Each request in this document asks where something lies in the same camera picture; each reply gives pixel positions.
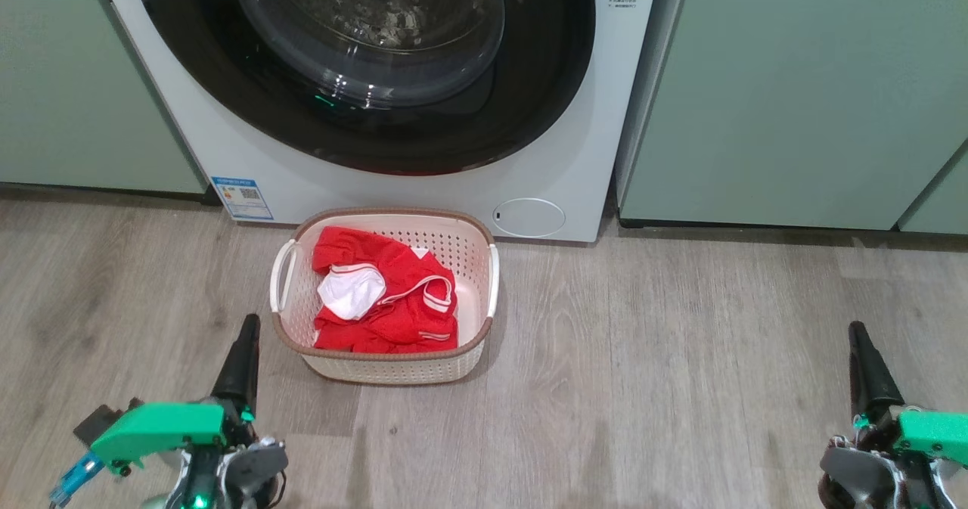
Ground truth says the narrow grey-green cabinet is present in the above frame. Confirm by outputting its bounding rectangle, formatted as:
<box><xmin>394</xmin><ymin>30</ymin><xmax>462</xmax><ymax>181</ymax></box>
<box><xmin>898</xmin><ymin>142</ymin><xmax>968</xmax><ymax>236</ymax></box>

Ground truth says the round filter cover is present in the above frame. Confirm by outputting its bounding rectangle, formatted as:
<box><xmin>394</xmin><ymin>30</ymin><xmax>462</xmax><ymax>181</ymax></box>
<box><xmin>493</xmin><ymin>197</ymin><xmax>566</xmax><ymax>239</ymax></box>

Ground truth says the cream perforated laundry basket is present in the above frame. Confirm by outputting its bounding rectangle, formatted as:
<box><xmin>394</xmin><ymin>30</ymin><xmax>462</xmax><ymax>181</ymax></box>
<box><xmin>270</xmin><ymin>206</ymin><xmax>501</xmax><ymax>386</ymax></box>

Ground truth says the white front-load washing machine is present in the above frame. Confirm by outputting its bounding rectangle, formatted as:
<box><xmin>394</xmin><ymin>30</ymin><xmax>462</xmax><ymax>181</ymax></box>
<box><xmin>95</xmin><ymin>0</ymin><xmax>662</xmax><ymax>244</ymax></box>

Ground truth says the blue cable connector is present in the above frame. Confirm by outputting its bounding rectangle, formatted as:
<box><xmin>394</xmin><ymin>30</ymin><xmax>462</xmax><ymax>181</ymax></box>
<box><xmin>49</xmin><ymin>452</ymin><xmax>105</xmax><ymax>506</ymax></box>

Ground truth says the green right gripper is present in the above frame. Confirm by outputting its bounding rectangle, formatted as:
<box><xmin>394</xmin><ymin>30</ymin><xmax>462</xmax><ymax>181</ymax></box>
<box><xmin>847</xmin><ymin>321</ymin><xmax>968</xmax><ymax>468</ymax></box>

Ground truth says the blue energy label sticker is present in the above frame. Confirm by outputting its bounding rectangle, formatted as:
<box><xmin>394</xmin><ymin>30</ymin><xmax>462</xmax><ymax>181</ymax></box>
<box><xmin>210</xmin><ymin>176</ymin><xmax>275</xmax><ymax>221</ymax></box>

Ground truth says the wide grey-green cabinet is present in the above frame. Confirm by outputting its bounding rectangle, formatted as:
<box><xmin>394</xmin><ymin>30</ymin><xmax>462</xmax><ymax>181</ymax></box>
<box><xmin>614</xmin><ymin>0</ymin><xmax>968</xmax><ymax>231</ymax></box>

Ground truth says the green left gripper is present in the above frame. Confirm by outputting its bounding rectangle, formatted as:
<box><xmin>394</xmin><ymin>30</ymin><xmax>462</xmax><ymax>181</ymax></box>
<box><xmin>89</xmin><ymin>314</ymin><xmax>262</xmax><ymax>466</ymax></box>

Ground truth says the red white-trimmed garment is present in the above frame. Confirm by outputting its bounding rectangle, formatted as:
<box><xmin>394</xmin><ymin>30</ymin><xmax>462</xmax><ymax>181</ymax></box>
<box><xmin>312</xmin><ymin>225</ymin><xmax>460</xmax><ymax>355</ymax></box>

